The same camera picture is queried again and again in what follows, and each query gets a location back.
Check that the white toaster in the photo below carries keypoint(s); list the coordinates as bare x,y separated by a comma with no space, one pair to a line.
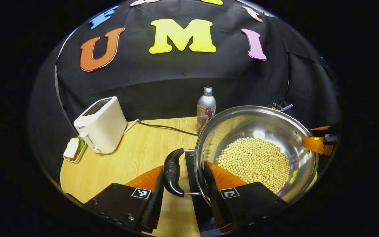
105,128

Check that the black induction cooktop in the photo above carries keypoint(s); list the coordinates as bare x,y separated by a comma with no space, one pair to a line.
191,172

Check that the silver printed drink bottle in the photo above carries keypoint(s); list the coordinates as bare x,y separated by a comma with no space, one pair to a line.
206,110

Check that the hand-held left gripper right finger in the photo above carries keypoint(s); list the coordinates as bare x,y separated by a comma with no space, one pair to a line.
248,204

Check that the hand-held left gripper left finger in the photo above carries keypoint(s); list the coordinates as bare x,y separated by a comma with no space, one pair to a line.
120,204

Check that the sandwich with lettuce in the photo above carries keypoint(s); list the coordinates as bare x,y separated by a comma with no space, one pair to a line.
72,148

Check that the white rectangular plate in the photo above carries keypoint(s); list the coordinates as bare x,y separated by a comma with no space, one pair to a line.
79,158

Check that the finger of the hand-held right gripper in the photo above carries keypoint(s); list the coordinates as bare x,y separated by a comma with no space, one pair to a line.
320,128
316,144

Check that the pile of soybeans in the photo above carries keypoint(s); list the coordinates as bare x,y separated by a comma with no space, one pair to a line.
258,161

